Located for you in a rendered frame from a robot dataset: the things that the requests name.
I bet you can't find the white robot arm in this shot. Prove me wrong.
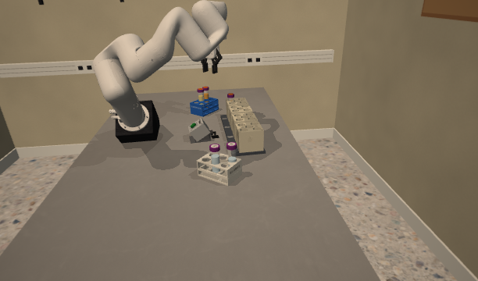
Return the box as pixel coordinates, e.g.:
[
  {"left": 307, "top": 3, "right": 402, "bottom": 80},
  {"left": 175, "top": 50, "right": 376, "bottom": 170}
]
[{"left": 92, "top": 0, "right": 229, "bottom": 132}]

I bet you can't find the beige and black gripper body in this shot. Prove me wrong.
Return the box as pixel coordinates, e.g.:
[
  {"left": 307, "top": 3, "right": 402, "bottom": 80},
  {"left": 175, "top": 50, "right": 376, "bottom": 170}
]
[{"left": 205, "top": 45, "right": 219, "bottom": 59}]

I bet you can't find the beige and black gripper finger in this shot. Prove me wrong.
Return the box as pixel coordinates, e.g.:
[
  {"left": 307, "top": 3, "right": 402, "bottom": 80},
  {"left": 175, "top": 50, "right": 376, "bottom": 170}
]
[
  {"left": 201, "top": 59, "right": 209, "bottom": 73},
  {"left": 212, "top": 49, "right": 223, "bottom": 73}
]

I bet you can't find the beige bucket adapter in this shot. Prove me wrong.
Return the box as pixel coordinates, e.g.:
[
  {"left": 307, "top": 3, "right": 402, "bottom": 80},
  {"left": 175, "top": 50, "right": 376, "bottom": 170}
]
[
  {"left": 226, "top": 98, "right": 248, "bottom": 121},
  {"left": 235, "top": 121, "right": 264, "bottom": 153},
  {"left": 232, "top": 112, "right": 258, "bottom": 141},
  {"left": 229, "top": 105, "right": 253, "bottom": 130}
]

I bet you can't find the blue tube rack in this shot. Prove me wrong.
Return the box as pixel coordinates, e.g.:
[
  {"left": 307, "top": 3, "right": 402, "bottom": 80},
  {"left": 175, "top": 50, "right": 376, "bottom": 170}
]
[{"left": 191, "top": 98, "right": 219, "bottom": 116}]

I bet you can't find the beige tube rack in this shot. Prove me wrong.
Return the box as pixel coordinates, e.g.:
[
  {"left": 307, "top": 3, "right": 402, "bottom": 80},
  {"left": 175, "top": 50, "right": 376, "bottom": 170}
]
[{"left": 198, "top": 152, "right": 242, "bottom": 186}]

